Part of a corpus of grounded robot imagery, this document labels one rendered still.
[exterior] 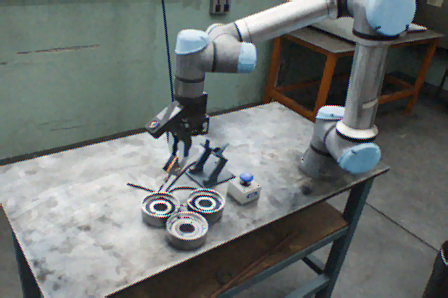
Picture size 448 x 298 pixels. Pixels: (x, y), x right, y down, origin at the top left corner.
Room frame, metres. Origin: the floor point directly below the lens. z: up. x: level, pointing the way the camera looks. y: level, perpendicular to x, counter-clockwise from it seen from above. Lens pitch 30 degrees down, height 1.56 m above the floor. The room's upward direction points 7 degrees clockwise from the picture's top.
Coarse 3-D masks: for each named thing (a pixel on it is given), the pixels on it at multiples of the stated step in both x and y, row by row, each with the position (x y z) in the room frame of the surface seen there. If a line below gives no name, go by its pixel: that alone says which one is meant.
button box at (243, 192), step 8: (232, 184) 1.02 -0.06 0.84; (240, 184) 1.02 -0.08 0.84; (248, 184) 1.02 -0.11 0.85; (256, 184) 1.03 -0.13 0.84; (232, 192) 1.01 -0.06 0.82; (240, 192) 0.99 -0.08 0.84; (248, 192) 0.99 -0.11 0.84; (256, 192) 1.01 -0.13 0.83; (240, 200) 0.99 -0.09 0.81; (248, 200) 1.00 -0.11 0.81
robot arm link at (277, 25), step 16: (304, 0) 1.16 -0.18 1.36; (320, 0) 1.16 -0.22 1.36; (336, 0) 1.15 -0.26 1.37; (256, 16) 1.14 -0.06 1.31; (272, 16) 1.13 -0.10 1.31; (288, 16) 1.13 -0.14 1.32; (304, 16) 1.14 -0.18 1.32; (320, 16) 1.16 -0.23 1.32; (336, 16) 1.17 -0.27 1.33; (208, 32) 1.13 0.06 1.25; (224, 32) 1.08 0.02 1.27; (240, 32) 1.10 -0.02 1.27; (256, 32) 1.11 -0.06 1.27; (272, 32) 1.12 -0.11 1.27; (288, 32) 1.16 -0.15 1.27
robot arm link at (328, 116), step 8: (320, 112) 1.23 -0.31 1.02; (328, 112) 1.20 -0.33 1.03; (336, 112) 1.21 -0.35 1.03; (320, 120) 1.21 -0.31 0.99; (328, 120) 1.19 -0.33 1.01; (336, 120) 1.18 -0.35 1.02; (320, 128) 1.20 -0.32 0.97; (328, 128) 1.17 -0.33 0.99; (312, 136) 1.24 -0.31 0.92; (320, 136) 1.19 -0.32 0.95; (312, 144) 1.22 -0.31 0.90; (320, 144) 1.19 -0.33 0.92; (328, 152) 1.18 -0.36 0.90
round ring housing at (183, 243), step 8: (176, 216) 0.85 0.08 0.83; (184, 216) 0.86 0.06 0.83; (192, 216) 0.87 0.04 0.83; (200, 216) 0.86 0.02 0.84; (168, 224) 0.82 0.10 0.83; (184, 224) 0.84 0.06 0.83; (192, 224) 0.83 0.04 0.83; (200, 224) 0.84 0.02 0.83; (168, 232) 0.79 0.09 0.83; (192, 232) 0.83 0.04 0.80; (176, 240) 0.77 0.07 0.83; (184, 240) 0.77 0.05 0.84; (192, 240) 0.77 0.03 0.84; (200, 240) 0.78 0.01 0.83; (184, 248) 0.77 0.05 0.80; (192, 248) 0.78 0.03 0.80
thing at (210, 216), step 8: (192, 192) 0.96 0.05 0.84; (200, 192) 0.97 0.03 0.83; (208, 192) 0.98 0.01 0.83; (216, 192) 0.97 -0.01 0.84; (200, 200) 0.94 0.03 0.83; (208, 200) 0.95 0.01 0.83; (192, 208) 0.89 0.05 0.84; (200, 208) 0.90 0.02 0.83; (208, 208) 0.91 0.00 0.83; (208, 216) 0.88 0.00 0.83; (216, 216) 0.89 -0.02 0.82
